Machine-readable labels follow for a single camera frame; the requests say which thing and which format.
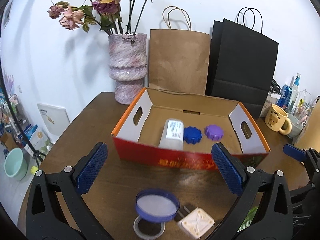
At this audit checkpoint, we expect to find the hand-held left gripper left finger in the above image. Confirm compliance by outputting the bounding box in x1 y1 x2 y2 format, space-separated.
25 142 108 240

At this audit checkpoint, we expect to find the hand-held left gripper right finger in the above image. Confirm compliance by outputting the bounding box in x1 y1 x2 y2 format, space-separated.
211 142 294 240

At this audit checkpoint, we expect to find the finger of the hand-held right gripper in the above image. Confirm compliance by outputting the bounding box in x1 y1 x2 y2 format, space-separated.
287 177 320 205
283 144 320 178

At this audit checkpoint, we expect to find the purple ridged cap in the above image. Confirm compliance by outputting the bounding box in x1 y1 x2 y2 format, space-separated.
204 124 224 141

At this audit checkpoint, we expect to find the blue ridged cap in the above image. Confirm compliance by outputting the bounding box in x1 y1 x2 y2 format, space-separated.
184 126 203 145

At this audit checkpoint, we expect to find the white cube charger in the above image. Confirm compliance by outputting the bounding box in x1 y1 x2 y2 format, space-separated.
176 206 215 239

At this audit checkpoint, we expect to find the red cardboard box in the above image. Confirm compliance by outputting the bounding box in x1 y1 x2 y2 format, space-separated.
111 87 271 172

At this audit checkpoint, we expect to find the clear cotton swab container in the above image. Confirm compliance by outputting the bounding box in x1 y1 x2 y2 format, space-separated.
158 119 185 151

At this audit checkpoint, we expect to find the translucent blue round lid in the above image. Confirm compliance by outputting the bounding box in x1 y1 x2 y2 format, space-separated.
135 189 180 223

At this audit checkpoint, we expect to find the white cup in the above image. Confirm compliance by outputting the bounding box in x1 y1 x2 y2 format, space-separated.
286 113 307 138

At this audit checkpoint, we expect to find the yellow bear mug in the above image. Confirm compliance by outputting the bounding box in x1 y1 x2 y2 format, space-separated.
264 104 292 135

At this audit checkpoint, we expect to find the clear food container black lid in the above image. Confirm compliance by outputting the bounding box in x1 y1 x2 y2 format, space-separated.
259 79 282 117

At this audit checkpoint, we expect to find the blue drink can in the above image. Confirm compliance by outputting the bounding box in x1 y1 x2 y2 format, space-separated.
276 84 293 109

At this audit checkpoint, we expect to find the black light stand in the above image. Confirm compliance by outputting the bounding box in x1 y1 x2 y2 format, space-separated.
0 65 47 167

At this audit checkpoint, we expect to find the clear glass bottle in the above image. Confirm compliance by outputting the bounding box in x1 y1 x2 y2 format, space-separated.
289 73 302 113

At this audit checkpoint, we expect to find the white blue packet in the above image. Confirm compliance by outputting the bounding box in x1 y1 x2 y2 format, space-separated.
24 125 53 156

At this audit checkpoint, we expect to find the white printed flat box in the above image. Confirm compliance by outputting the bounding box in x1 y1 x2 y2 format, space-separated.
37 103 71 137

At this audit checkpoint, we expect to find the green bucket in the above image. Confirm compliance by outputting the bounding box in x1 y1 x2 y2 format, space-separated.
4 147 28 181

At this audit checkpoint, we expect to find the small cardboard box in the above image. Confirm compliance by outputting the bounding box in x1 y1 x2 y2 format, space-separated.
0 132 18 151

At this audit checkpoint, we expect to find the black paper bag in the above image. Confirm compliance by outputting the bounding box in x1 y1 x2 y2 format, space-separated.
205 7 279 120

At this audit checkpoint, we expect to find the pink mottled vase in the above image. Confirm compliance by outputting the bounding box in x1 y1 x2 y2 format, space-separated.
108 33 147 105

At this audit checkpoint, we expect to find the brown paper bag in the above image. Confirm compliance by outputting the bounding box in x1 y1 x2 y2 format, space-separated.
149 6 211 95

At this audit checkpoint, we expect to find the dried rose bouquet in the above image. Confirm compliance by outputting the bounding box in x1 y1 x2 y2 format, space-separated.
47 0 164 36

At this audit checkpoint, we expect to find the wire storage rack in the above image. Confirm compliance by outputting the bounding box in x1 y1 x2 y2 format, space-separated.
0 94 25 140

